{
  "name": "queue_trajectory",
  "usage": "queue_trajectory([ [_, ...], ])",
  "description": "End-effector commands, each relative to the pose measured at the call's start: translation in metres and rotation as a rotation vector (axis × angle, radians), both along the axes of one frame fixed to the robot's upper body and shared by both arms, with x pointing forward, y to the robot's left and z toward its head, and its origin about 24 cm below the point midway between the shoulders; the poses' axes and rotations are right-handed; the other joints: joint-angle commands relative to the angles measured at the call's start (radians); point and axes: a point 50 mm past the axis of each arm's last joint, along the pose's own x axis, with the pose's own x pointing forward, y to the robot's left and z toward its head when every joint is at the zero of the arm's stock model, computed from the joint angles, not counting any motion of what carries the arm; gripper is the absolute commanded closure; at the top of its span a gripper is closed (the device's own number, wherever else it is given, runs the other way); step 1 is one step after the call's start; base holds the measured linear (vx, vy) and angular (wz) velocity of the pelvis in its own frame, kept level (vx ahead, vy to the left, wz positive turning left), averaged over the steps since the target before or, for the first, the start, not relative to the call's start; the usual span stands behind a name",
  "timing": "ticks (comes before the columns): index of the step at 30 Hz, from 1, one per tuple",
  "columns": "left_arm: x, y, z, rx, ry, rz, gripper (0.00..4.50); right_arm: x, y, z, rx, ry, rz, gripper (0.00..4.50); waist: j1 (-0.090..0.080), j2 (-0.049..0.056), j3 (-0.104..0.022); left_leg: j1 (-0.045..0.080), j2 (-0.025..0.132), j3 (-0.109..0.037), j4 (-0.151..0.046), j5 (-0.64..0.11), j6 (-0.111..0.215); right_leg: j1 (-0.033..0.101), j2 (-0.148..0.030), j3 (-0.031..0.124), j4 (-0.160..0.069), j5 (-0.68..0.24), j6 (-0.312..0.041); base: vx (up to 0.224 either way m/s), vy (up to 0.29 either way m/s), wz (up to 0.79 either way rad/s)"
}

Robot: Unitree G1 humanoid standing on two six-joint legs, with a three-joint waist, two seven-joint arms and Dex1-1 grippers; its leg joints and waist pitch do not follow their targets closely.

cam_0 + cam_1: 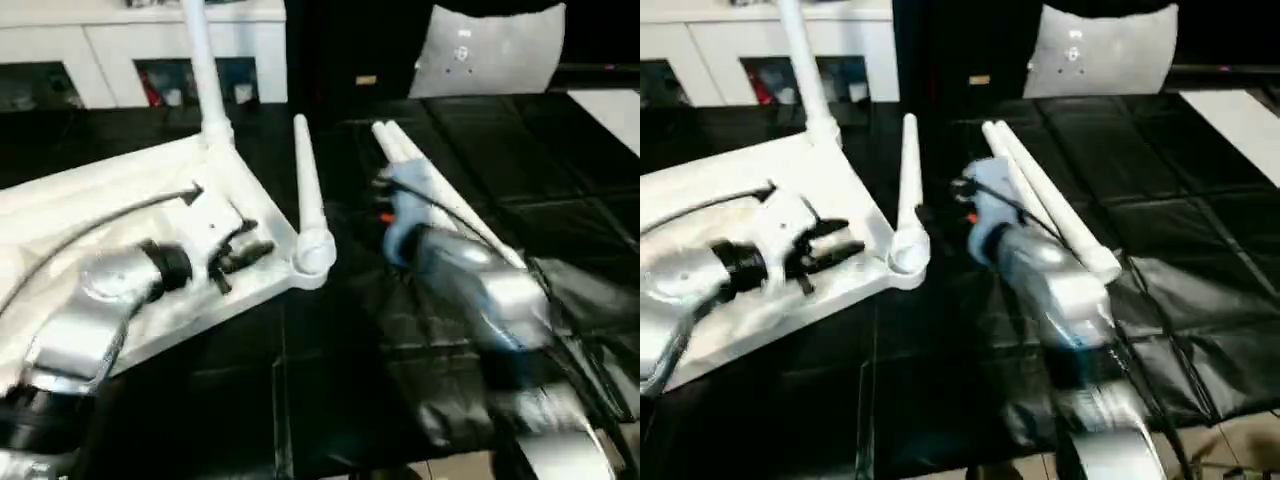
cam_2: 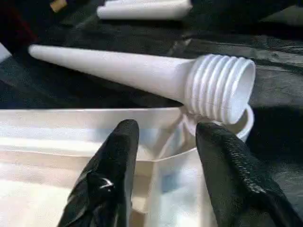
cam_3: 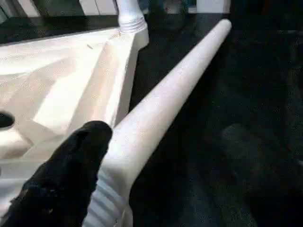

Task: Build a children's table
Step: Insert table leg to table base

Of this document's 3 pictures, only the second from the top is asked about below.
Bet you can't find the white plastic table top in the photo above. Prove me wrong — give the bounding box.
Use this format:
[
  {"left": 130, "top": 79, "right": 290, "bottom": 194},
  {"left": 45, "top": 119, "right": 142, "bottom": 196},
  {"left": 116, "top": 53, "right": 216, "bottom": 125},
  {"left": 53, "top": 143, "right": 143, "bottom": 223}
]
[{"left": 0, "top": 104, "right": 255, "bottom": 227}]

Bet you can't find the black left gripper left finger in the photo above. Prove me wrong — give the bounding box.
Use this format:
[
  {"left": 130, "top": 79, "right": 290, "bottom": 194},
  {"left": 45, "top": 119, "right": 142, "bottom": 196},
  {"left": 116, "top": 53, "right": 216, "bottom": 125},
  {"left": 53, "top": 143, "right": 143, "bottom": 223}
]
[{"left": 58, "top": 119, "right": 140, "bottom": 227}]

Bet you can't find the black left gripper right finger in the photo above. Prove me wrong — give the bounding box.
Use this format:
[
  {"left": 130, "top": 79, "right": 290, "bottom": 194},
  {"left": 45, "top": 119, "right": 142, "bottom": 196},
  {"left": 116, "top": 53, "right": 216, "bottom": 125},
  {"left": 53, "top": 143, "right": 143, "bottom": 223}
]
[{"left": 195, "top": 122, "right": 303, "bottom": 227}]

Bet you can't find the white plastic table leg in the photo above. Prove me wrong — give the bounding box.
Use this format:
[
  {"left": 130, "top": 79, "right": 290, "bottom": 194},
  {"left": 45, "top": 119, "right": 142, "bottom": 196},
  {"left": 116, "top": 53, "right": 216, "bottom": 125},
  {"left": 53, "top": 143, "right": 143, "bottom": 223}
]
[
  {"left": 96, "top": 3, "right": 193, "bottom": 21},
  {"left": 27, "top": 44, "right": 257, "bottom": 125},
  {"left": 104, "top": 0, "right": 192, "bottom": 7}
]

